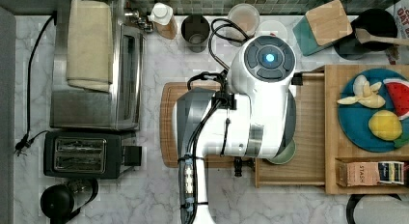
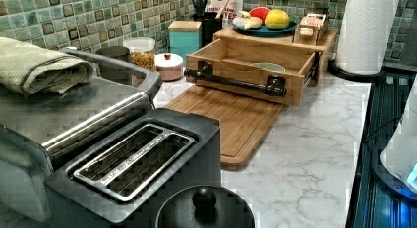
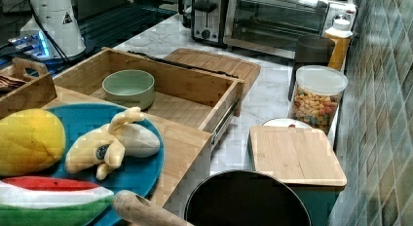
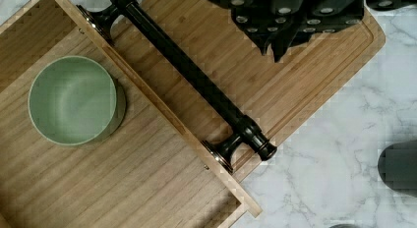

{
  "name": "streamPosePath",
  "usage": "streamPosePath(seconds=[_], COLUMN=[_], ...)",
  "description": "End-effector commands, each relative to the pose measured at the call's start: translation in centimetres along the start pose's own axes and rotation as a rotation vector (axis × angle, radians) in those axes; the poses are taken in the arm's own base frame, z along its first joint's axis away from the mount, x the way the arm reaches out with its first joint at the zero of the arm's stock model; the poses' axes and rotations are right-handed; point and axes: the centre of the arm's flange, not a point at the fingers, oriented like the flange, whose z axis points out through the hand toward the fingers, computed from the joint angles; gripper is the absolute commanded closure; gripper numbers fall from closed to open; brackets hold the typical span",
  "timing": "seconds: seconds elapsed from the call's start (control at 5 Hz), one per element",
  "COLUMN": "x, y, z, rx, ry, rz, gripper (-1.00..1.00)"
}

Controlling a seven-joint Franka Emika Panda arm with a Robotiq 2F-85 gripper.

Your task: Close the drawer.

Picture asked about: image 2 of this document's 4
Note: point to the wooden drawer with black handle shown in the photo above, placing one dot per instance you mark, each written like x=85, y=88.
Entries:
x=226, y=64

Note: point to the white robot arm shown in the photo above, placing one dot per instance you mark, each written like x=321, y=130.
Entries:
x=396, y=163

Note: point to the wooden drawer cabinet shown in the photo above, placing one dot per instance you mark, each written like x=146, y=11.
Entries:
x=325, y=46

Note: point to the bamboo cutting board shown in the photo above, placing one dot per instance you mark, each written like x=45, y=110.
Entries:
x=244, y=121

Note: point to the white lidded ceramic jar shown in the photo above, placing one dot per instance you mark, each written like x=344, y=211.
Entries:
x=169, y=65

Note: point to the green bowl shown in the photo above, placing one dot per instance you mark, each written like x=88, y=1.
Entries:
x=270, y=66

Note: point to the teal canister with wooden lid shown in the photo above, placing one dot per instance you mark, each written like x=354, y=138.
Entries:
x=185, y=37

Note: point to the clear plastic jar with snacks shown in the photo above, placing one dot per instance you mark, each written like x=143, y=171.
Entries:
x=141, y=51

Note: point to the black kettle with lid knob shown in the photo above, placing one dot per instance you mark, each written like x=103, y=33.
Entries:
x=205, y=207

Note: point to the peeled banana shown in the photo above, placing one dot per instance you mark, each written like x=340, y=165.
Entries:
x=246, y=21

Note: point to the wooden spatula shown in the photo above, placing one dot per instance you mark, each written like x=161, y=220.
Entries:
x=220, y=11

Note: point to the teal plate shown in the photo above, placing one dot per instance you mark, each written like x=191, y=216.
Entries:
x=263, y=31

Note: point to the oats package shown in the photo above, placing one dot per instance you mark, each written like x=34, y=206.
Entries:
x=230, y=8

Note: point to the watermelon slice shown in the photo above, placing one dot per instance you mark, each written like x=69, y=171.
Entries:
x=259, y=12

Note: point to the black two-slot toaster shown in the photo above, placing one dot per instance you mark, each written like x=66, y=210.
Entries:
x=123, y=180

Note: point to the yellow lemon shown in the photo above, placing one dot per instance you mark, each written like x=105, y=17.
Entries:
x=276, y=19

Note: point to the tea bag box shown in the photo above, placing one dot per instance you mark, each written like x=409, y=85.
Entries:
x=311, y=30

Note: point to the stainless steel toaster oven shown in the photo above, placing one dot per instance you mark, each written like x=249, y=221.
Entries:
x=42, y=132

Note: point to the paper towel roll on holder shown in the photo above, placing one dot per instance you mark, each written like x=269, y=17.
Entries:
x=364, y=35

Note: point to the folded beige towel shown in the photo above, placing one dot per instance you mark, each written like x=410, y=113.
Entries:
x=28, y=69

